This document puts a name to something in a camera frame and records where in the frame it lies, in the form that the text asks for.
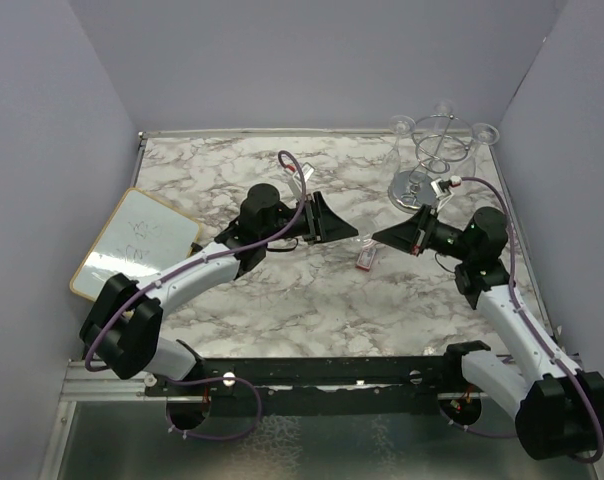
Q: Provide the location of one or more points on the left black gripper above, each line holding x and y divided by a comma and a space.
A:
329, 225

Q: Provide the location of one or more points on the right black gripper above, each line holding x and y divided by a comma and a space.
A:
414, 234

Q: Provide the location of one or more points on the clear wine glass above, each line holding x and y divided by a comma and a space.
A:
401, 126
443, 116
366, 225
482, 135

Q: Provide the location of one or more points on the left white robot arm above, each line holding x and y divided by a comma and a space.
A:
123, 326

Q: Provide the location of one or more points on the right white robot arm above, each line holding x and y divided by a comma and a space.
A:
557, 408

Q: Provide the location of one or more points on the chrome wine glass rack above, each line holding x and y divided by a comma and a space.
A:
426, 156

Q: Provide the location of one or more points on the small red white box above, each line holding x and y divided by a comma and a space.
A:
366, 258

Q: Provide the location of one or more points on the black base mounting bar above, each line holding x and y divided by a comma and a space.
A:
321, 386

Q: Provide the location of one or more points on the yellow framed whiteboard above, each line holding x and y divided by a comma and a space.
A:
143, 236

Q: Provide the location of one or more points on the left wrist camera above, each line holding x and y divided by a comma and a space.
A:
297, 177

